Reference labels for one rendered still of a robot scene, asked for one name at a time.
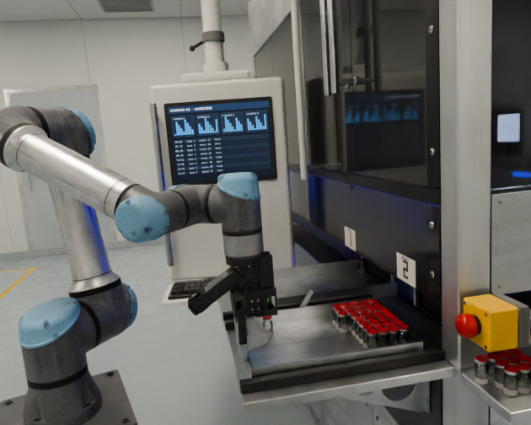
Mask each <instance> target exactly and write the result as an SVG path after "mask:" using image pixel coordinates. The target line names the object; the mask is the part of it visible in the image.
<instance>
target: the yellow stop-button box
mask: <svg viewBox="0 0 531 425"><path fill-rule="evenodd" d="M466 313H469V314H471V315H473V316H474V318H475V320H476V322H477V325H478V333H477V336H476V337H472V338H469V339H470V340H471V341H472V342H474V343H476V344H477V345H479V346H480V347H482V348H484V349H485V350H486V351H487V352H499V351H504V350H509V349H514V348H517V347H518V348H521V347H527V346H528V306H527V305H526V304H523V303H521V302H518V301H517V300H515V299H512V298H510V297H508V296H506V295H504V294H502V293H491V294H484V295H478V296H472V297H467V298H464V314H466Z"/></svg>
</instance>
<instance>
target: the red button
mask: <svg viewBox="0 0 531 425"><path fill-rule="evenodd" d="M455 327H456V330H457V332H458V333H459V335H460V336H461V337H463V338H472V337H476V336H477V333H478V325H477V322H476V320H475V318H474V316H473V315H471V314H469V313H466V314H460V315H458V316H457V317H456V319H455Z"/></svg>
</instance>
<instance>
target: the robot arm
mask: <svg viewBox="0 0 531 425"><path fill-rule="evenodd" d="M95 144H96V135H95V131H94V127H93V125H92V123H91V122H90V120H89V119H88V118H87V116H85V115H84V114H83V113H81V112H80V111H78V110H74V109H70V108H65V107H61V106H56V107H36V106H10V107H6V108H4V109H1V110H0V163H1V164H3V165H5V166H6V167H8V168H10V169H12V170H14V171H16V172H20V173H24V172H29V173H30V174H32V175H34V176H36V177H37V178H39V179H41V180H43V181H45V182H46V183H47V185H48V188H49V192H50V195H51V200H52V204H53V207H54V211H55V214H56V220H57V223H58V226H59V229H60V233H61V237H62V242H63V245H64V249H65V252H66V255H67V261H68V265H69V268H70V271H71V274H72V285H71V286H70V288H69V289H68V293H69V297H70V298H69V297H62V298H56V299H53V300H51V301H48V300H47V301H45V302H42V303H40V304H37V305H36V306H34V307H32V308H31V309H29V310H27V311H26V312H25V313H24V314H23V315H22V316H21V318H20V320H19V344H20V346H21V350H22V355H23V360H24V369H25V374H26V379H27V384H28V389H27V395H26V399H25V403H24V411H23V419H24V425H81V424H83V423H85V422H87V421H88V420H89V419H90V418H92V417H93V416H94V415H95V414H96V413H97V412H98V411H99V409H100V408H101V405H102V400H101V394H100V390H99V387H98V386H97V385H96V383H95V381H94V379H93V377H92V375H91V374H90V372H89V368H88V363H87V356H86V353H87V352H89V351H90V350H92V349H94V348H96V347H97V346H99V345H100V344H102V343H104V342H106V341H108V340H109V339H110V338H112V337H114V336H118V335H120V334H121V333H122V332H123V331H124V330H125V329H127V328H128V327H129V326H131V324H132V323H133V322H134V320H135V319H136V317H137V310H138V304H137V296H136V295H135V293H134V291H133V289H130V286H129V285H128V284H126V283H125V282H122V281H121V277H120V275H118V274H116V273H114V272H112V271H111V267H110V262H109V258H108V255H107V251H106V248H105V242H104V238H103V235H102V231H101V227H100V225H99V219H98V215H97V212H96V210H97V211H99V212H101V213H103V214H104V215H106V216H108V217H110V218H112V219H114V220H115V225H116V227H117V229H118V231H120V232H121V234H122V236H123V237H124V238H125V239H127V240H128V241H131V242H133V243H142V242H145V241H151V240H155V239H158V238H160V237H162V236H163V235H166V234H170V233H173V232H174V231H177V230H180V229H184V228H187V227H190V226H191V225H194V224H198V223H221V224H222V231H223V249H224V254H225V257H226V264H227V265H230V266H231V267H229V269H227V270H226V271H225V272H223V273H222V274H220V275H219V276H218V277H216V278H215V279H214V280H212V281H211V282H210V283H208V284H207V285H206V286H205V287H204V288H202V289H201V290H198V291H197V292H195V293H193V294H192V295H191V296H190V297H189V299H188V308H189V309H190V311H191V312H192V313H193V315H198V314H200V313H202V312H203V311H205V310H206V309H207V308H208V307H209V306H210V305H211V304H212V303H214V302H215V301H216V300H218V299H219V298H221V297H222V296H223V295H224V294H225V293H226V292H228V291H229V290H230V299H231V306H232V311H233V317H234V325H235V331H236V339H237V345H238V352H239V356H240V357H241V358H242V359H243V360H244V362H247V359H248V351H249V350H252V349H254V348H256V347H259V346H262V345H264V344H266V343H267V342H268V341H269V336H268V334H267V333H266V329H265V327H264V326H262V325H258V324H256V322H255V320H254V316H256V317H261V316H271V315H278V312H277V299H276V287H275V285H274V274H273V261H272V255H271V254H270V252H269V251H264V245H263V233H262V223H261V211H260V191H259V184H258V178H257V175H256V174H254V173H252V172H238V173H227V174H222V175H219V176H218V183H217V184H216V185H188V184H182V185H178V186H171V187H169V188H168V190H167V191H161V192H155V191H152V190H150V189H148V188H147V187H145V186H141V185H139V184H137V183H136V182H134V181H132V180H129V179H128V178H126V177H125V176H123V175H120V174H118V173H116V172H115V171H113V170H111V169H108V168H106V167H104V166H103V165H101V164H98V163H96V162H94V161H93V160H91V159H90V157H89V155H90V154H91V153H92V152H93V151H94V145H95ZM236 266H237V268H236ZM248 266H249V267H248ZM238 269H239V270H238ZM271 296H275V306H276V308H275V309H274V308H273V303H272V302H271Z"/></svg>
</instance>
